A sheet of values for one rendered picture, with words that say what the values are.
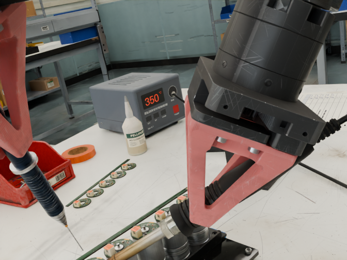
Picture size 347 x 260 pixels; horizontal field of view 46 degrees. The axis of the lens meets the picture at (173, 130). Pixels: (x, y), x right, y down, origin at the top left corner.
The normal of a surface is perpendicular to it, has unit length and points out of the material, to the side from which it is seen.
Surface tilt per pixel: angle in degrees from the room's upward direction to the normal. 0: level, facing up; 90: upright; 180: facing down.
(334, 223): 0
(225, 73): 67
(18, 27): 110
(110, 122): 90
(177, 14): 90
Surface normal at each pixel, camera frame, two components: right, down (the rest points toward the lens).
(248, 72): -0.43, 0.14
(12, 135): 0.98, 0.04
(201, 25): -0.54, 0.36
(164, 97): 0.67, 0.11
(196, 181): -0.11, 0.61
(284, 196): -0.18, -0.93
